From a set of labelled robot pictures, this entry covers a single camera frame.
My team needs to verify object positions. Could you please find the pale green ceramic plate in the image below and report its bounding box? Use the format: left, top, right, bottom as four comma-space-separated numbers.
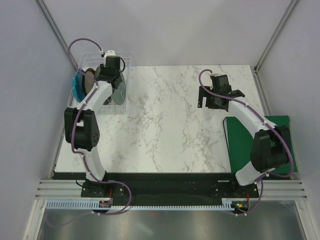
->
111, 73, 127, 105

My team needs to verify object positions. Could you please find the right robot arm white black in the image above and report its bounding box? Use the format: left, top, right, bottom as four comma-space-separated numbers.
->
197, 73, 295, 188

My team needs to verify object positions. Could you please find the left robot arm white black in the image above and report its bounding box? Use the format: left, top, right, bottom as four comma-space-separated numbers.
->
64, 51, 124, 198

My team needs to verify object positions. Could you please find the brown rimmed beige plate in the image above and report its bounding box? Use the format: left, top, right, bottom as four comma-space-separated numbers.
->
83, 68, 96, 95

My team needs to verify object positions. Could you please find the blue scalloped plate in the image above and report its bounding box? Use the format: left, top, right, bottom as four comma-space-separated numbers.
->
71, 69, 86, 103

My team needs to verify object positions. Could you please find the green mat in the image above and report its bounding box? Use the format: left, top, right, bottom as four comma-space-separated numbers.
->
222, 115, 299, 174

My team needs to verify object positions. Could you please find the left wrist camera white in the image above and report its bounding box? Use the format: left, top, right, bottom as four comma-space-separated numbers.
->
103, 50, 116, 58

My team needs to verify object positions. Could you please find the white wire dish rack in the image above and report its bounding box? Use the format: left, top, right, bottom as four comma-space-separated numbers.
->
68, 50, 134, 114

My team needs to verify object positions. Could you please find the left aluminium frame post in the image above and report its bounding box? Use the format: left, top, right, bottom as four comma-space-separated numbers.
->
34, 0, 77, 70

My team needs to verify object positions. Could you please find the aluminium frame post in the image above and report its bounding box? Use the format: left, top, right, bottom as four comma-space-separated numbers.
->
253, 0, 300, 74
34, 0, 77, 70

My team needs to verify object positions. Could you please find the right aluminium frame post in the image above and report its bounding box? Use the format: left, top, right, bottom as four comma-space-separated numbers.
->
253, 0, 300, 74

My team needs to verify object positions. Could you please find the right cable duct white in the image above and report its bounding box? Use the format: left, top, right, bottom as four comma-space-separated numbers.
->
221, 198, 250, 211

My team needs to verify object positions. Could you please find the cable duct white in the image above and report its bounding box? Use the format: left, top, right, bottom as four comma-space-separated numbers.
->
46, 199, 113, 210
221, 198, 250, 211

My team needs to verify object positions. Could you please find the aluminium rail front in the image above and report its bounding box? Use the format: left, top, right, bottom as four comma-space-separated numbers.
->
35, 179, 307, 200

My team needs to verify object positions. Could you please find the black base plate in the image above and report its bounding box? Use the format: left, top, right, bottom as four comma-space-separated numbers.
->
81, 173, 259, 211

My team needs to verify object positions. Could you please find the left cable duct white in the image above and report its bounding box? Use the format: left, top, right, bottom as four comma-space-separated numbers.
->
46, 199, 113, 210

